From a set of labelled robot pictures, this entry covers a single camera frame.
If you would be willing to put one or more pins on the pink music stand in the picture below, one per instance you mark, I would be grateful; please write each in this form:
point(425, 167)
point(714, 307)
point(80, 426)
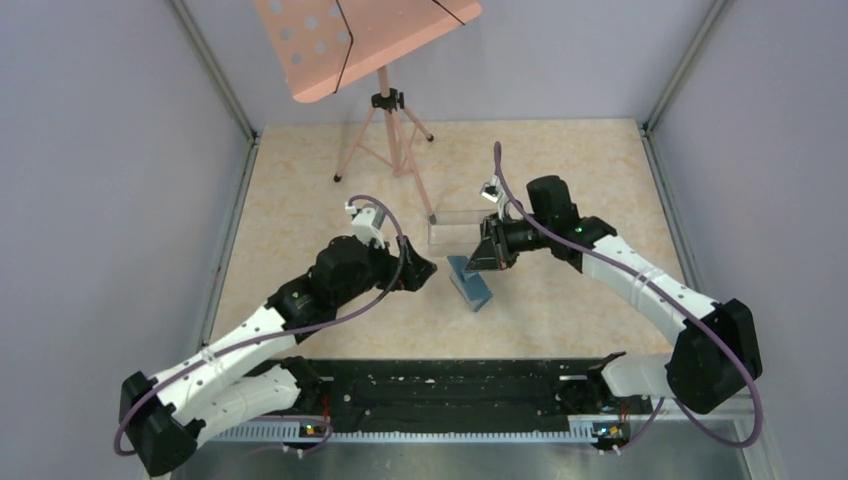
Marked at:
point(324, 46)

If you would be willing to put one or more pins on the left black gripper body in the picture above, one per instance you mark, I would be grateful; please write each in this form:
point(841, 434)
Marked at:
point(384, 270)

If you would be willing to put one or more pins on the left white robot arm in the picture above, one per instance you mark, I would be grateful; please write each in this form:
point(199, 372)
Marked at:
point(164, 418)

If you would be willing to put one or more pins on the clear plastic box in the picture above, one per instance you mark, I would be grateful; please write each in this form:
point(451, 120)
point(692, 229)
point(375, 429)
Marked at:
point(455, 232)

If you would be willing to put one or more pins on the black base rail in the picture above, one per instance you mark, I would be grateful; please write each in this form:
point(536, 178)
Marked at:
point(464, 398)

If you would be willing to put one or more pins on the teal card holder wallet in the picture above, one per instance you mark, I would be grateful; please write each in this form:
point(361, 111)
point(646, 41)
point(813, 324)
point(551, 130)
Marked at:
point(471, 286)

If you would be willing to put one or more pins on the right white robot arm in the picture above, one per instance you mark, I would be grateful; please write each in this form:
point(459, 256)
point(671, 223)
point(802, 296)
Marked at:
point(715, 347)

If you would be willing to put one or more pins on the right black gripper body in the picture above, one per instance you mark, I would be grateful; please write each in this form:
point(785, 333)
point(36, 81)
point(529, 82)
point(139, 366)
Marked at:
point(515, 237)

